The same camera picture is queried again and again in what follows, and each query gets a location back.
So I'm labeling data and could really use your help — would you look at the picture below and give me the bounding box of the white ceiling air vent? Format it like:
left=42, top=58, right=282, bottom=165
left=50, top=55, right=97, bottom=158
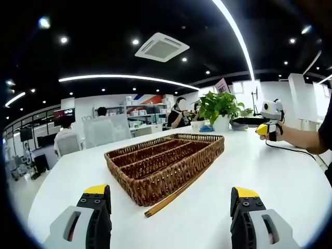
left=134, top=32, right=190, bottom=63

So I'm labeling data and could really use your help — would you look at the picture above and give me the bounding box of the person's right hand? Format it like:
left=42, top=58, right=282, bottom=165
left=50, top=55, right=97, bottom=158
left=259, top=122, right=285, bottom=143

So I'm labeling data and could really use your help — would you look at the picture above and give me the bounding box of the potted green plant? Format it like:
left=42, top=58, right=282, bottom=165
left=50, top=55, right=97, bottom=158
left=197, top=91, right=246, bottom=133

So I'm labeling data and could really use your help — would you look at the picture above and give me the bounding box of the white chair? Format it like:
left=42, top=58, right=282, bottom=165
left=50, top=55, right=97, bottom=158
left=56, top=133, right=82, bottom=158

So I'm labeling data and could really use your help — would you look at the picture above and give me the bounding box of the long ceiling light strip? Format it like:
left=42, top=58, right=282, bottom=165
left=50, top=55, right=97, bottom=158
left=4, top=91, right=26, bottom=107
left=58, top=74, right=201, bottom=91
left=211, top=0, right=257, bottom=81

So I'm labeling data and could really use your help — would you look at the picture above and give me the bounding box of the brown wicker storage slots tray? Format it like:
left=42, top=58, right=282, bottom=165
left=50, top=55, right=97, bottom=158
left=104, top=133, right=225, bottom=208

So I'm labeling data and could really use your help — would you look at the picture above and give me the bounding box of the group of ceiling spotlights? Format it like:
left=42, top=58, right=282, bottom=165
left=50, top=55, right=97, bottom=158
left=6, top=15, right=325, bottom=96

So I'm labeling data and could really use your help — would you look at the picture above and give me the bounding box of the black screen on stand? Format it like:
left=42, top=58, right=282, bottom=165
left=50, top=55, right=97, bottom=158
left=20, top=127, right=34, bottom=142

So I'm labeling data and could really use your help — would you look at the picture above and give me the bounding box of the dark grey object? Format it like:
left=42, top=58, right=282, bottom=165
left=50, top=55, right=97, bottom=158
left=229, top=118, right=249, bottom=131

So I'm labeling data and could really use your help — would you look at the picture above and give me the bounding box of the black tripod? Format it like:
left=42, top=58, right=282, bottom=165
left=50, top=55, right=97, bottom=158
left=251, top=85, right=261, bottom=117

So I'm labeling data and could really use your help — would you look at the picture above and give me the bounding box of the dark wall screen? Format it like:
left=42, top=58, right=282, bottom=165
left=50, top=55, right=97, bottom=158
left=53, top=107, right=76, bottom=127

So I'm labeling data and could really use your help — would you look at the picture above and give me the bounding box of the white monitor back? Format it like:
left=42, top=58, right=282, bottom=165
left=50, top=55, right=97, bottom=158
left=82, top=114, right=132, bottom=149

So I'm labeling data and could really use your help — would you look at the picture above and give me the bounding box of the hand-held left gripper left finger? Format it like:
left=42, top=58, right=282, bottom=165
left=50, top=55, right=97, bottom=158
left=44, top=184, right=113, bottom=249

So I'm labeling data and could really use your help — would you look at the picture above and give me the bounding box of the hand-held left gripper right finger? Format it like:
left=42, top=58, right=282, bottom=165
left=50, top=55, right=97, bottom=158
left=230, top=186, right=301, bottom=249

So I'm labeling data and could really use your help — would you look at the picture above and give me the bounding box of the small white box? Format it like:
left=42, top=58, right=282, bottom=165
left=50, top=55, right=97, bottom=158
left=190, top=120, right=205, bottom=132

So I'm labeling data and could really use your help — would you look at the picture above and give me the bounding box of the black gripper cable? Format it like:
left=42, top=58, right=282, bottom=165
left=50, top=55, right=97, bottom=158
left=266, top=141, right=329, bottom=169

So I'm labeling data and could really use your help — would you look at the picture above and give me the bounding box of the pink wall poster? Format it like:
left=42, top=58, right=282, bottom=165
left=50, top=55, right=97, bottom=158
left=215, top=77, right=231, bottom=94

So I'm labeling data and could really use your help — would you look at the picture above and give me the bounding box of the white storage shelf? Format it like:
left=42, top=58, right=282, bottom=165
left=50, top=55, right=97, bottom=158
left=121, top=95, right=172, bottom=128

